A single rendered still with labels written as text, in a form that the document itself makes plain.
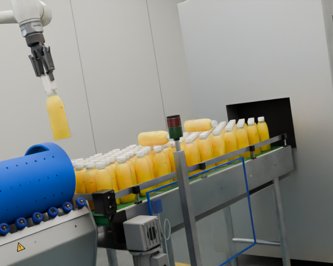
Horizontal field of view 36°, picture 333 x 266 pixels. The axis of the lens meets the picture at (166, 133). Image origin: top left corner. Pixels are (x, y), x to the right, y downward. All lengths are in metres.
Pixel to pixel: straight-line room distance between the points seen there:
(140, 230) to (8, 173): 0.57
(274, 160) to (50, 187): 1.63
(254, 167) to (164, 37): 3.86
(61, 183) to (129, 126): 4.01
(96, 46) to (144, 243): 4.02
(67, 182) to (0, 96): 3.13
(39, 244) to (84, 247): 0.23
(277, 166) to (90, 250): 1.47
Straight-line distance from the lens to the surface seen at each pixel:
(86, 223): 2.23
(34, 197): 2.05
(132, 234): 2.17
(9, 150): 5.20
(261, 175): 3.13
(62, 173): 2.12
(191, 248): 2.38
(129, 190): 2.28
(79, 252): 2.23
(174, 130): 2.26
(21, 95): 5.31
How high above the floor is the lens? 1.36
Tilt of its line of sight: 4 degrees down
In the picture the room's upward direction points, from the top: 9 degrees counter-clockwise
